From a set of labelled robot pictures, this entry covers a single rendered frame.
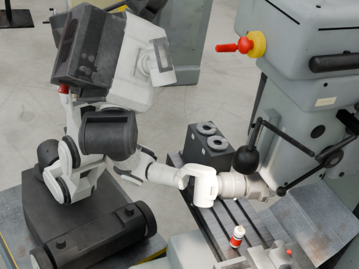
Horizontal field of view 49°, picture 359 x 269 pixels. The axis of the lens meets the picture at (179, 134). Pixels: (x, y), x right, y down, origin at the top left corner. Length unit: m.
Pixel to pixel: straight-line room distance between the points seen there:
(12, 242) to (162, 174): 1.07
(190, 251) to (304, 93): 0.86
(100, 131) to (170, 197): 1.84
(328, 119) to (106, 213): 1.26
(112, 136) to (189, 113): 2.65
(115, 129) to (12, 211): 1.30
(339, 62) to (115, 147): 0.60
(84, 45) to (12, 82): 2.99
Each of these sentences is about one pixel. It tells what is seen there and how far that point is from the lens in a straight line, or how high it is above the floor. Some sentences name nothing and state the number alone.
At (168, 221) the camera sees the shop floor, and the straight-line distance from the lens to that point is 2.74.
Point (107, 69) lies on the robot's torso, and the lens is 1.07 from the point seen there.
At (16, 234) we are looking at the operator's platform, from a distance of 2.19.
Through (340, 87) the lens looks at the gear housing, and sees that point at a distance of 0.99.
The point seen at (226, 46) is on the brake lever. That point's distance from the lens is 1.01.
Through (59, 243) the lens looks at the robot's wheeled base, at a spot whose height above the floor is 0.65.
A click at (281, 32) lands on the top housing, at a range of 0.87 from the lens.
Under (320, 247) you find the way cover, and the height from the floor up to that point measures 0.92.
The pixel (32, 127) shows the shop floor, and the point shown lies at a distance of 3.45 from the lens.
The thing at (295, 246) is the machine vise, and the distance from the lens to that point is 1.55.
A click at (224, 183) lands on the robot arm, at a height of 1.27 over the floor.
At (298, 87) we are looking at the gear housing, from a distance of 0.98.
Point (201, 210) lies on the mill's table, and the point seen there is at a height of 0.92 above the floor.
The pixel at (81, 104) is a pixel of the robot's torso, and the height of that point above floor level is 1.28.
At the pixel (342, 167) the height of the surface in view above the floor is 1.40.
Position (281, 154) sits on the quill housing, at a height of 1.46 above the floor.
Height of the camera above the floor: 2.13
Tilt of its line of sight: 38 degrees down
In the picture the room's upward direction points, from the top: 10 degrees clockwise
